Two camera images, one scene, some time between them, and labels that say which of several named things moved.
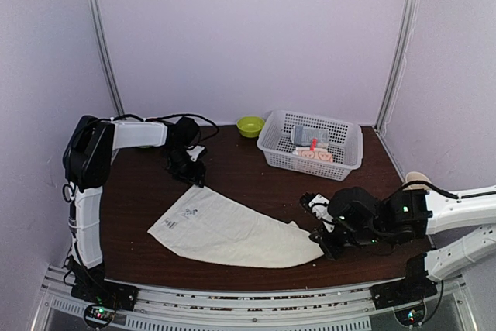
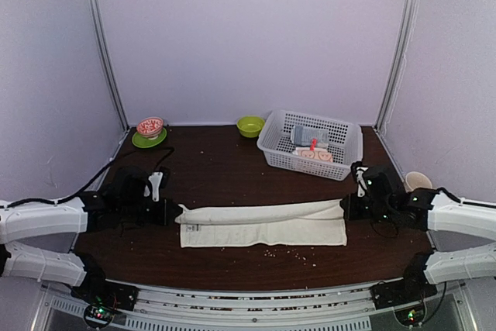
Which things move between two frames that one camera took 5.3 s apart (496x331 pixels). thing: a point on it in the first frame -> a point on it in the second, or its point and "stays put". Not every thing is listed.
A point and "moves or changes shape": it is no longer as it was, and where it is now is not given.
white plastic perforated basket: x=311 y=145 stays put
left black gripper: x=194 y=176 -> x=163 y=218
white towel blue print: x=205 y=225 moves or changes shape
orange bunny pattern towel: x=319 y=153 stays put
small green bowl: x=250 y=126 stays put
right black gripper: x=332 y=250 -> x=350 y=209
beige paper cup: x=416 y=176 stays put
